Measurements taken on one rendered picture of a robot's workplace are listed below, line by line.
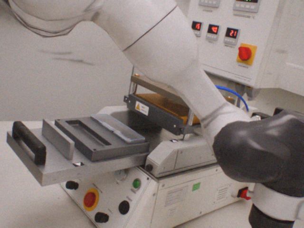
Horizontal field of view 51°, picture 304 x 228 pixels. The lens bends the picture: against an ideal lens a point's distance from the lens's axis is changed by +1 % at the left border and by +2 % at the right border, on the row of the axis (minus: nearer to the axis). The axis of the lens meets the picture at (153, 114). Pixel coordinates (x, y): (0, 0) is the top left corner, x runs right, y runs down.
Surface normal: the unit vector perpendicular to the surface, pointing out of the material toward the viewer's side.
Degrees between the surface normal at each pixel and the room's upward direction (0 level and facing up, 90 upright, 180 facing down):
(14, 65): 90
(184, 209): 90
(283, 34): 90
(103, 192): 65
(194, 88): 101
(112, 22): 124
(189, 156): 90
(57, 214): 0
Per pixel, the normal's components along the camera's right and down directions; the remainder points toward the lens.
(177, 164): 0.63, 0.34
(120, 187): -0.61, -0.34
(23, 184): 0.18, -0.94
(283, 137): -0.11, -0.03
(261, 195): -0.90, -0.05
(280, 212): -0.36, 0.24
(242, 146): -0.41, -0.18
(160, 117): -0.75, 0.06
